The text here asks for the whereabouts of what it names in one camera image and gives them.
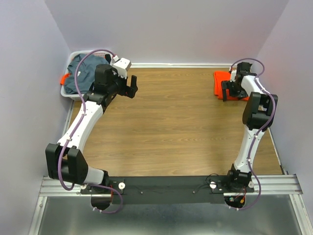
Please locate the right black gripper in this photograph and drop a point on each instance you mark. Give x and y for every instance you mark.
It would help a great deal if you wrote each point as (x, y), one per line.
(226, 84)

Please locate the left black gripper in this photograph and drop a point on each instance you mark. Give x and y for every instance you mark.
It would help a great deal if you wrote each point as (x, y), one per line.
(127, 90)

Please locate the orange t shirt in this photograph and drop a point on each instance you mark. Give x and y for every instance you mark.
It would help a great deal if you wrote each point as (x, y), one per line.
(220, 76)

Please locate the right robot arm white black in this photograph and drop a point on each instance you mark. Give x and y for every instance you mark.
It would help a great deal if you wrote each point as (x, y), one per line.
(257, 117)

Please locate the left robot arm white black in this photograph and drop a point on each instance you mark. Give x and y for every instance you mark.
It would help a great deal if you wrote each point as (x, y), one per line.
(65, 160)

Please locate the black garment in basket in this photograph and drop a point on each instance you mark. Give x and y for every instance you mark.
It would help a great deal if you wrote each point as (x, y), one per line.
(108, 58)

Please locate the grey blue t shirt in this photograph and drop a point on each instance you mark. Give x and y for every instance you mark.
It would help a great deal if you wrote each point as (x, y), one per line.
(85, 75)

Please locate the white plastic laundry basket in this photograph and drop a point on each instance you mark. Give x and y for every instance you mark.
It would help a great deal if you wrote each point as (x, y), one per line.
(100, 53)

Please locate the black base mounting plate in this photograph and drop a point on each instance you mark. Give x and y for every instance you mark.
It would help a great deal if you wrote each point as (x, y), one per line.
(214, 189)

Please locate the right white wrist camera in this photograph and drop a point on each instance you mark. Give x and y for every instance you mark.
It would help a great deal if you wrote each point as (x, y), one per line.
(233, 75)

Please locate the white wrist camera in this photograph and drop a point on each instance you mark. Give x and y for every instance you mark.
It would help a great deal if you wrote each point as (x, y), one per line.
(122, 66)
(233, 75)

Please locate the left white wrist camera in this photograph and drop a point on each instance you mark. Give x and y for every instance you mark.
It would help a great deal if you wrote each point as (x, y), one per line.
(122, 66)

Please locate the aluminium frame rail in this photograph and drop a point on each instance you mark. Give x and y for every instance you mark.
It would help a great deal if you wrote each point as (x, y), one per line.
(266, 184)

